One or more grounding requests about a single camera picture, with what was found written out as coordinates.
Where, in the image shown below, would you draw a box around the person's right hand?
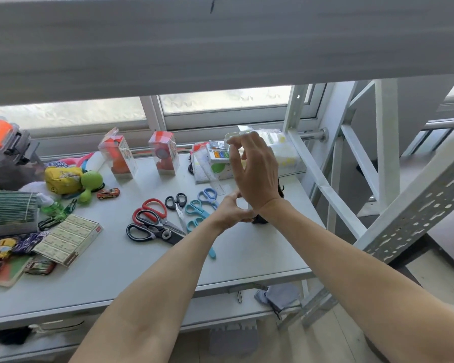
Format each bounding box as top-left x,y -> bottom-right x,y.
226,131 -> 285,217

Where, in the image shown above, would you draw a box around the person's left hand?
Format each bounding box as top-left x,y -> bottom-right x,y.
210,188 -> 257,235

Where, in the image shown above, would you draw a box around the black wristband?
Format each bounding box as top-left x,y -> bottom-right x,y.
251,180 -> 285,226

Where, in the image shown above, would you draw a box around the clear plastic box yellow items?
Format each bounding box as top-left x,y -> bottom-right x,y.
224,128 -> 307,178

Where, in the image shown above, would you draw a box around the person's left forearm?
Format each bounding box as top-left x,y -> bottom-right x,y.
69,217 -> 228,363

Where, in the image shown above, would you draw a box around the person's right forearm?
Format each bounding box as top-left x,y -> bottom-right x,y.
255,198 -> 454,363

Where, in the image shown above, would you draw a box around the small box of coloured clips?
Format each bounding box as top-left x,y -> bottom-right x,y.
207,140 -> 232,165

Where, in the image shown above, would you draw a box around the white stationery set package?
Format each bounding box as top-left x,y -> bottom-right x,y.
190,141 -> 243,184

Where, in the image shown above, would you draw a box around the clear plastic ruler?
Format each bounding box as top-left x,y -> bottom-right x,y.
195,150 -> 226,196

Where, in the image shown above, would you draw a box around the metal rod with round flange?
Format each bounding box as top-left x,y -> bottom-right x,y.
298,128 -> 329,143

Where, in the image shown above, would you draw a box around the clear box with red toy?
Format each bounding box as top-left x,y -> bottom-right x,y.
148,131 -> 181,176

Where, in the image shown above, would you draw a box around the large black red scissors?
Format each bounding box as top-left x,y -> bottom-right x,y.
126,208 -> 187,246

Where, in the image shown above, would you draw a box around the grey upper shelf board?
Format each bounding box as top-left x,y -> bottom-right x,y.
0,0 -> 454,107

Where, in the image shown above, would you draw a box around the grey cloth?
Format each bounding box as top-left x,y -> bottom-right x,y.
254,283 -> 302,320

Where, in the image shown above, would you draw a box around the clear box with orange toy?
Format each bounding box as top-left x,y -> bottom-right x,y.
98,127 -> 139,180

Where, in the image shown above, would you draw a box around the white lower shelf board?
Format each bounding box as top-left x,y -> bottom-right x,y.
0,285 -> 308,363

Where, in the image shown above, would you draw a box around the green round toy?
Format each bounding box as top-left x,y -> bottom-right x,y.
77,170 -> 105,204

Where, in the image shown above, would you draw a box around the pink and blue cloth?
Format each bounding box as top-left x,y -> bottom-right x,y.
45,152 -> 96,173

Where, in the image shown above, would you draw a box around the white box of small packets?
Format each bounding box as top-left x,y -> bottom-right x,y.
32,214 -> 104,268

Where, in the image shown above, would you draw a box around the yellow pouch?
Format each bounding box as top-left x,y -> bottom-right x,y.
44,166 -> 85,196

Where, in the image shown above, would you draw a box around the green glue bottle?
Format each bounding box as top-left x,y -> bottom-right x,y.
37,193 -> 66,217

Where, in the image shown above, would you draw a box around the packed striped toy car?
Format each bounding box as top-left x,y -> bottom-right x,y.
24,259 -> 57,277

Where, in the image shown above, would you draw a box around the yellow toy car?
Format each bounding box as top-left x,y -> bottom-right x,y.
0,237 -> 18,260

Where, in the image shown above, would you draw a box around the orange green booklet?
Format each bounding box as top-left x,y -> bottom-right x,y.
0,255 -> 33,288

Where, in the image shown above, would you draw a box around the blue handled scissors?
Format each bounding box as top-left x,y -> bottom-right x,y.
197,188 -> 221,211

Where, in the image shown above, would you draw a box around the teal handled scissors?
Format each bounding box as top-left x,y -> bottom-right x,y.
186,217 -> 217,260
184,200 -> 213,220

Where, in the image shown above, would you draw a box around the small black handled scissors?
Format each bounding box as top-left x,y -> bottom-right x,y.
164,193 -> 188,234

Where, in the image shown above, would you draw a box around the red handled scissors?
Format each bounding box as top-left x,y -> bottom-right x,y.
141,198 -> 187,235

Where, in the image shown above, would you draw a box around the white window frame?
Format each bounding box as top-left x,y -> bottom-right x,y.
0,82 -> 328,155

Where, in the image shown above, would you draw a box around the white perforated metal shelf frame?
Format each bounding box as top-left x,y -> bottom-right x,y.
277,79 -> 454,333

